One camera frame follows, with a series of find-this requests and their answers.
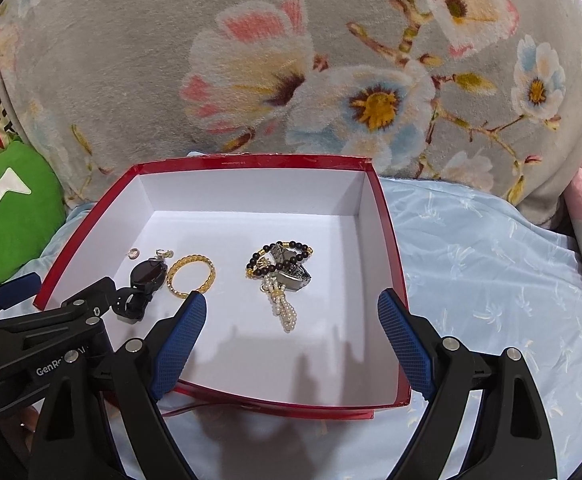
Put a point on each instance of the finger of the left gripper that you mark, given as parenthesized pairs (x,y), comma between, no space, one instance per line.
(15,291)
(91,302)

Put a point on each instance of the person's left hand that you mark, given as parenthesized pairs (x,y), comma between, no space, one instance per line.
(28,418)

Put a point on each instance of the light blue palm bedsheet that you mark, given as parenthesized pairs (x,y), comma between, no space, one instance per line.
(479,272)

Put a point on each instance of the grey floral blanket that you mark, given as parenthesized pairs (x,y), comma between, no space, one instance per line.
(486,93)

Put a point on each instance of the green round cushion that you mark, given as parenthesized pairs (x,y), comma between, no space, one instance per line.
(31,207)

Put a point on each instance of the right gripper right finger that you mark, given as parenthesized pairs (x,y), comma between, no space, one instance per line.
(511,438)

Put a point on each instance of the silver metal watch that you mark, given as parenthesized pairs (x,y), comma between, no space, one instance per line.
(289,258)

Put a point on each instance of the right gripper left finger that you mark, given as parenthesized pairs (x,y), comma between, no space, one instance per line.
(73,438)

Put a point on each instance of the black smartwatch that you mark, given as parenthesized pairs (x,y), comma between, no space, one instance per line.
(145,280)

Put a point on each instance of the gold chain bangle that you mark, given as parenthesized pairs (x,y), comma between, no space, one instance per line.
(192,273)

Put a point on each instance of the red jewelry box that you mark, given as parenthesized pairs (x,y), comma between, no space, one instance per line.
(319,352)

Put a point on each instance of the small gold ear cuff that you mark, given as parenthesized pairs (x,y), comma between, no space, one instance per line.
(132,253)

